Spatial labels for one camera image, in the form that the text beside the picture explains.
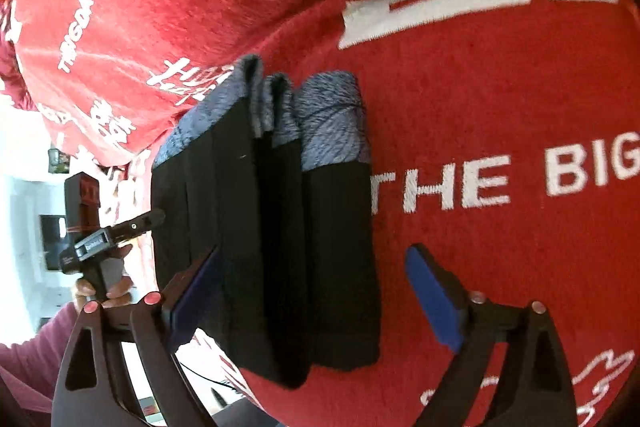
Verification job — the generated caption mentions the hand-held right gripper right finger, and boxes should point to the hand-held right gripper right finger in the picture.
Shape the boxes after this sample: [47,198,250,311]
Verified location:
[405,244,578,427]

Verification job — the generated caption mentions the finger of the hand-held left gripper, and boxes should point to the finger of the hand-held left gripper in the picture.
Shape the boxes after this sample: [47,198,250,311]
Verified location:
[107,208,167,242]

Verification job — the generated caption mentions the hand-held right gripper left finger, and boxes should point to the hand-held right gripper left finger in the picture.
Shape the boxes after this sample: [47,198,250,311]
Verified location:
[51,247,226,427]

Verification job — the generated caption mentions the black pants with grey waistband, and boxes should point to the black pants with grey waistband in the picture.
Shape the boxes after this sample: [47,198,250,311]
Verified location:
[150,53,382,389]

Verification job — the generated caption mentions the person's left forearm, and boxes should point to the person's left forearm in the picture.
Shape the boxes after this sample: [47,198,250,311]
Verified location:
[0,304,82,414]

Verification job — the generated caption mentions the person's left hand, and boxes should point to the person's left hand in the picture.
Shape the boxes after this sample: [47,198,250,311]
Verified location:
[70,243,137,309]

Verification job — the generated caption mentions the black monitor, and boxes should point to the black monitor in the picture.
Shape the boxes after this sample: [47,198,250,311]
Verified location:
[40,215,69,272]

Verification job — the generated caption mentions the small dark picture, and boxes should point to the small dark picture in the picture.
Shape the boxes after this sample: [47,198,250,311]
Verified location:
[47,148,71,174]

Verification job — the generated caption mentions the red printed blanket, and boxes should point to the red printed blanket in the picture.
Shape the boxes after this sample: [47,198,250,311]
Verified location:
[0,0,640,427]

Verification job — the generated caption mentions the black cable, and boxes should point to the black cable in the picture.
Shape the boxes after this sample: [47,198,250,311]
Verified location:
[176,358,237,392]

